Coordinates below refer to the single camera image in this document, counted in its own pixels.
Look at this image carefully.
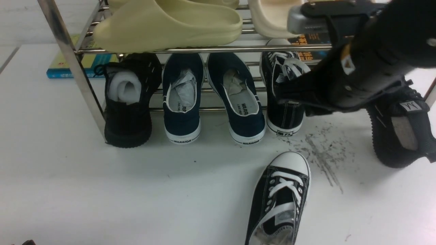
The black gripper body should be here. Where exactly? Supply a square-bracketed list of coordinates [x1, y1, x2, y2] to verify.
[276, 41, 418, 116]

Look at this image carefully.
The black canvas sneaker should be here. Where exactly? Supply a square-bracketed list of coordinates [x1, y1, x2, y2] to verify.
[245, 151, 311, 245]
[260, 51, 310, 137]

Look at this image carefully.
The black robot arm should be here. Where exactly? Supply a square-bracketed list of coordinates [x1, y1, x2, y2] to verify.
[273, 0, 435, 115]

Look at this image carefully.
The navy canvas shoe right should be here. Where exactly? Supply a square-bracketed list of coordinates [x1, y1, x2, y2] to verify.
[206, 53, 266, 145]

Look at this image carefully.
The navy canvas shoe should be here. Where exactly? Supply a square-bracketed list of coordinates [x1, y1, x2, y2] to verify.
[162, 53, 206, 145]
[206, 53, 266, 145]

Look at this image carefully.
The stainless steel shoe rack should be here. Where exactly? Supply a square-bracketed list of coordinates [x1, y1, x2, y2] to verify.
[38, 0, 435, 134]

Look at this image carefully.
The navy canvas shoe left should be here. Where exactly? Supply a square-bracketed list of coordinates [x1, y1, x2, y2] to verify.
[162, 53, 206, 145]

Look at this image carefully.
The black orange book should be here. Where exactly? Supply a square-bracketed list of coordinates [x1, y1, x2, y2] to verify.
[288, 33, 331, 62]

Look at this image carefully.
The black knit sneaker right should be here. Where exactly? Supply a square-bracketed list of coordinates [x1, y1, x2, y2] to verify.
[365, 78, 436, 169]

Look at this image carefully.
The black knit sneaker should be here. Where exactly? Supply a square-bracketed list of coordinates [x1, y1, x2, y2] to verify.
[365, 78, 436, 169]
[94, 53, 162, 148]

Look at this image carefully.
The cream foam slide left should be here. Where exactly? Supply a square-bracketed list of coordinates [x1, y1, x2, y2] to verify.
[248, 0, 305, 39]

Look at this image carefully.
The olive foam slide rear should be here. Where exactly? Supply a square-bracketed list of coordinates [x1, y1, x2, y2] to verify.
[108, 0, 240, 10]

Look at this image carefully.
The olive foam slide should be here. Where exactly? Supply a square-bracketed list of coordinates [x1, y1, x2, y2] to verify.
[92, 0, 243, 53]
[108, 0, 240, 10]

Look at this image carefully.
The black knit sneaker left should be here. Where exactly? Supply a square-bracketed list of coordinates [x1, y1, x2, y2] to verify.
[94, 53, 162, 148]

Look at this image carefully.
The olive foam slide front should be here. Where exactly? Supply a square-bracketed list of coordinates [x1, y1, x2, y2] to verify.
[92, 0, 243, 53]

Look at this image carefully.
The yellow blue book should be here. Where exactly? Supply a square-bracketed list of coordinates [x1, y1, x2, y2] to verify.
[46, 51, 119, 79]

